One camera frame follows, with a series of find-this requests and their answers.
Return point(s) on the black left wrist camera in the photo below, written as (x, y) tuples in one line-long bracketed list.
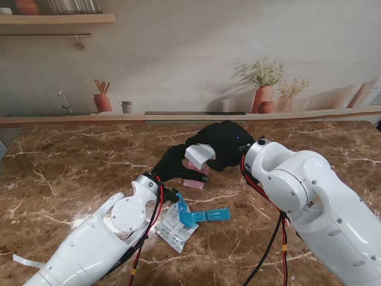
[(171, 195)]

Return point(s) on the white bowl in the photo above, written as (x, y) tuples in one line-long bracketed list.
[(5, 11)]

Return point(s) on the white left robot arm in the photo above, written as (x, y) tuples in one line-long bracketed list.
[(89, 238)]

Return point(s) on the grey panel edge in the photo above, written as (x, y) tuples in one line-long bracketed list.
[(2, 149)]

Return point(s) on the terracotta jar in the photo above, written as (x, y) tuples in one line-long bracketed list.
[(26, 6)]

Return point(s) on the row of glass jars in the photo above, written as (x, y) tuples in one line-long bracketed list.
[(74, 6)]

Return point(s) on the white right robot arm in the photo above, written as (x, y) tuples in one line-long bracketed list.
[(312, 202)]

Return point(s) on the chrome faucet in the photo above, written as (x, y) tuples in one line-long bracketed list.
[(66, 104)]

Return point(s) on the white and blue salt bag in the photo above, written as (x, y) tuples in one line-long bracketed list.
[(174, 231)]

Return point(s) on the blue plastic bag clip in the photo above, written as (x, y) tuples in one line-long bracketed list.
[(205, 216)]

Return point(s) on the small terracotta pot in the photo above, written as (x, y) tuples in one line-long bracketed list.
[(266, 107)]

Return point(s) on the clear bottle with pink seasoning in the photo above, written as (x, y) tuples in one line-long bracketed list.
[(195, 178)]

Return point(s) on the metal hanging rail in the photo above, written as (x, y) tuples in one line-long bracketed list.
[(44, 35)]

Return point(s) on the grey mug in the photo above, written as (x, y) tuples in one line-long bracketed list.
[(127, 107)]

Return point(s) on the terracotta utensil pot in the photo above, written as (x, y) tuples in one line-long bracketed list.
[(102, 102)]

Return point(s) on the dark object at table edge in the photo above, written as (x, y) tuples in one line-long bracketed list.
[(379, 126)]

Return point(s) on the wooden wall shelf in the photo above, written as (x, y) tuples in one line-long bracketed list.
[(59, 19)]

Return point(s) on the tall terracotta flower vase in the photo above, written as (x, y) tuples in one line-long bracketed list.
[(263, 95)]

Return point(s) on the wooden cutting boards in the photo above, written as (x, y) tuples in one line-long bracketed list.
[(361, 95)]

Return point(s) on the white square bottle cap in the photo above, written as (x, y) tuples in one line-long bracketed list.
[(199, 155)]

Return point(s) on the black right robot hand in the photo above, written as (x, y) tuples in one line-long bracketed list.
[(226, 143)]

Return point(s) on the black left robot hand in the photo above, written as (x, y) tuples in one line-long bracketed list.
[(172, 168)]

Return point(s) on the wooden counter ledge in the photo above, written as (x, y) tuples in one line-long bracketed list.
[(59, 119)]

